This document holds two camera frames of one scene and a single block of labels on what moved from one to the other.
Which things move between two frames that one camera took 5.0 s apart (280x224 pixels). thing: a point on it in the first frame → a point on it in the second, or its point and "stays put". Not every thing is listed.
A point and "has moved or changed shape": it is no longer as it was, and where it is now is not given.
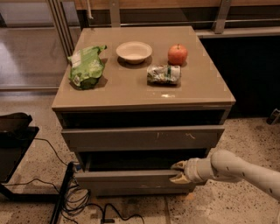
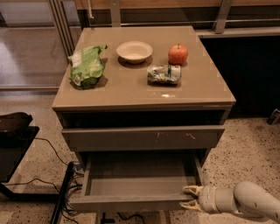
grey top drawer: (146, 138) stays put
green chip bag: (87, 66) stays put
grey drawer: (117, 182) has moved or changed shape
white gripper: (192, 170) → (207, 199)
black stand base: (15, 137) stays put
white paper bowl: (134, 52) stays put
